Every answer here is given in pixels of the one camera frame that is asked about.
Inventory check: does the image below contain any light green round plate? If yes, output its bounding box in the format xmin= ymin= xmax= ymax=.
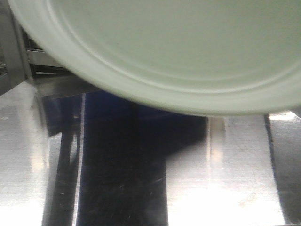
xmin=9 ymin=0 xmax=301 ymax=115

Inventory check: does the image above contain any stainless steel shelf rack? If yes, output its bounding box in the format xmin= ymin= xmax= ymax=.
xmin=0 ymin=0 xmax=80 ymax=97

